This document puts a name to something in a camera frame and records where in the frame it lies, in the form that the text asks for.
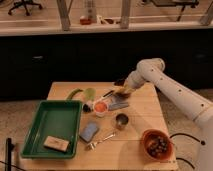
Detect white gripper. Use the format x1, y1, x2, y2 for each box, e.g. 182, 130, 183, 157
124, 71, 146, 89

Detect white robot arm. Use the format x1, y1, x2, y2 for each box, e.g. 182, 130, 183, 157
124, 58, 213, 171

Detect dark purple bowl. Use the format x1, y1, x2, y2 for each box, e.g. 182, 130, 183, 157
115, 92, 131, 99

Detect orange bowl with grapes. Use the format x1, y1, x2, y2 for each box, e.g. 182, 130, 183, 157
140, 129, 173, 162

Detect black white spatula tool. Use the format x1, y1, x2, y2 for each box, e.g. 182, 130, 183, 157
82, 89, 115, 113

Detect small metal cup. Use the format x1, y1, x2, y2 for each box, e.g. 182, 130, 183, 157
116, 113, 129, 130

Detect white cup orange contents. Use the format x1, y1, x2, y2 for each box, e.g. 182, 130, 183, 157
93, 101, 108, 117

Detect wooden table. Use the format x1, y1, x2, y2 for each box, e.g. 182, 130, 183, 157
21, 82, 178, 171

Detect red object on shelf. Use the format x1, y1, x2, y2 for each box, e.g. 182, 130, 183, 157
79, 16, 92, 25

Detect silver fork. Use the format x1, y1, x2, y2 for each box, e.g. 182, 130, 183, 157
85, 132, 116, 150

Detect green plastic tray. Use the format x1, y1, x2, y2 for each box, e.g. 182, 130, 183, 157
21, 100, 82, 159

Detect tan sponge block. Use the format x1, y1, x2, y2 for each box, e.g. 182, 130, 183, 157
44, 136, 69, 152

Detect black office chair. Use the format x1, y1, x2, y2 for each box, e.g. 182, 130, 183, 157
8, 0, 43, 16

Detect black cable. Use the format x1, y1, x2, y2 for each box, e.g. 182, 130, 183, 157
169, 132, 206, 170

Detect black stand post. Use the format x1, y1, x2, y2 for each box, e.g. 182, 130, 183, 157
5, 138, 14, 171

